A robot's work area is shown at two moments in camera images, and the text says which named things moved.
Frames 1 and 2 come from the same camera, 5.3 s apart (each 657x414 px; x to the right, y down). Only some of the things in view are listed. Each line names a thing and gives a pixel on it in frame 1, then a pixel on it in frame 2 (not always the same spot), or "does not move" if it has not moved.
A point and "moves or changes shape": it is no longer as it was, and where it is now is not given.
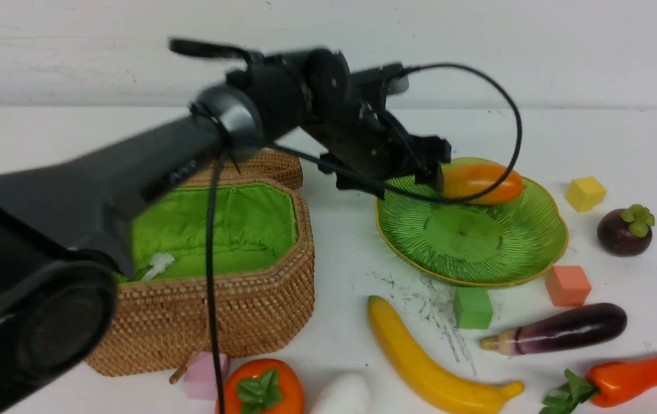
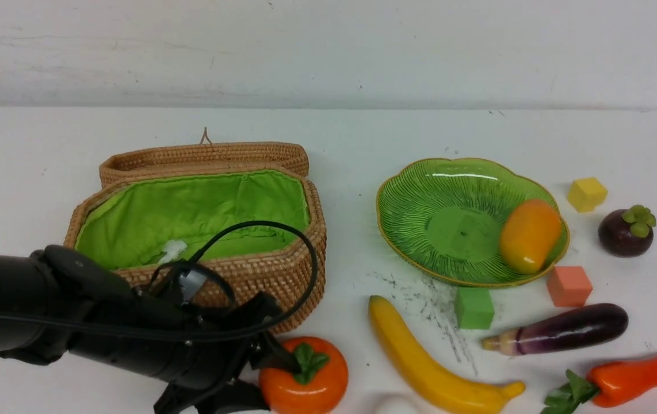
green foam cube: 473,307 does not move
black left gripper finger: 427,154 to 268,352
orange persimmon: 262,386 moves or changes shape
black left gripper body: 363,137 to 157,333
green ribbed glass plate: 475,244 does not move
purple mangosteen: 627,234 does not move
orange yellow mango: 463,179 to 528,236
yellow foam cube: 584,194 does not move
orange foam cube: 567,286 does not move
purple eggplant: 573,328 does not move
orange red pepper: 615,381 does not move
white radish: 346,393 to 396,404
